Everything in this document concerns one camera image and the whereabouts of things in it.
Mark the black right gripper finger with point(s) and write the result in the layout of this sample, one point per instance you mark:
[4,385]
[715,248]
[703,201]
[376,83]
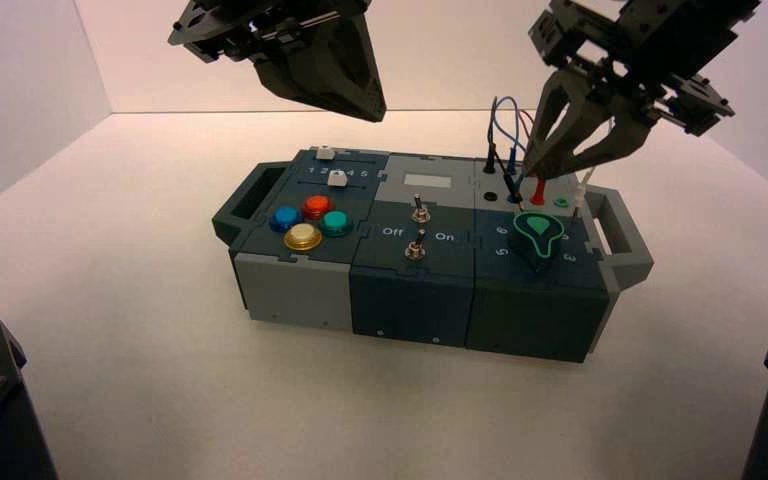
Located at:
[550,119]
[629,129]

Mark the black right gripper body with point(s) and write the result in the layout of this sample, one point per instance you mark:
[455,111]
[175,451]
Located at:
[656,46]

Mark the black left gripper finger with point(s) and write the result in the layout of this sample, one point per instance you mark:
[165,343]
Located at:
[318,73]
[367,79]

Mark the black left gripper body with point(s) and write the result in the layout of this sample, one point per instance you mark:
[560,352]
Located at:
[265,26]

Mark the white slider knob down arrow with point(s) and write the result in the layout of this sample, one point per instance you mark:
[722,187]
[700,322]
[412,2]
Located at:
[325,153]

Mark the green socket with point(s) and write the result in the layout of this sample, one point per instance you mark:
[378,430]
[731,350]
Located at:
[561,202]

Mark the blue socket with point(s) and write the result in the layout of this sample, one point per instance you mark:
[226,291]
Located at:
[511,197]

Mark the black socket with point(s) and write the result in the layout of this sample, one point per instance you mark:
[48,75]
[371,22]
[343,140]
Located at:
[490,197]

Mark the white slider knob up arrow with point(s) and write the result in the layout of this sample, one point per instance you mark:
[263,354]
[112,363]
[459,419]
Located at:
[338,177]

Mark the white display window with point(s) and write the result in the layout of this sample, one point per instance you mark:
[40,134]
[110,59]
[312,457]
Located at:
[427,180]

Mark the black rotary knob green outline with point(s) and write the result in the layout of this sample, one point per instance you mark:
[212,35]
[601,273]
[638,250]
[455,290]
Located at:
[538,242]

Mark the red push button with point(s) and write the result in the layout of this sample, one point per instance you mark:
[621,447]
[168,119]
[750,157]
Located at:
[318,206]

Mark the green push button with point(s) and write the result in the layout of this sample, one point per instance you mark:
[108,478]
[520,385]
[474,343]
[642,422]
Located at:
[336,222]

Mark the blue push button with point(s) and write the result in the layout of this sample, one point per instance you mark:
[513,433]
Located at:
[286,217]

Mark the yellow push button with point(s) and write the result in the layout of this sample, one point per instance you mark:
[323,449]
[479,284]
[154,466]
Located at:
[302,236]

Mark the dark blue grey control box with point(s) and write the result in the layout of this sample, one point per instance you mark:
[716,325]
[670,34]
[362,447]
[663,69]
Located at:
[410,298]

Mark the metal toggle switch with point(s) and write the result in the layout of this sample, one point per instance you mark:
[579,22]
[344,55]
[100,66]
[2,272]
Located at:
[414,249]
[420,213]

